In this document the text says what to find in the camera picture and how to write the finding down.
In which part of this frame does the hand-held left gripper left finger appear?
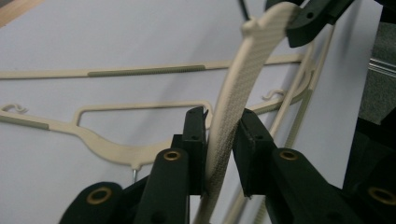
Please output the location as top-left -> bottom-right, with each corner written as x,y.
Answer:
133,106 -> 209,224

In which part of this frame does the white table mat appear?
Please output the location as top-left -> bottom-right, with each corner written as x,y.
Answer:
0,0 -> 385,224

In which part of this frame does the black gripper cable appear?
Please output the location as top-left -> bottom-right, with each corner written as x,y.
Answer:
237,0 -> 251,22

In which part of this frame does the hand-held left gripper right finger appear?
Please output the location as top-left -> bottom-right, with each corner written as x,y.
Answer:
233,107 -> 366,224

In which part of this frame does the aluminium rail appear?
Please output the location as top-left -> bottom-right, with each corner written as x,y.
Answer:
368,56 -> 396,78

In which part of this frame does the beige plastic hanger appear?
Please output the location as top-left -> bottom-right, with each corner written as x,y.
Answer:
0,52 -> 316,185
191,1 -> 338,224

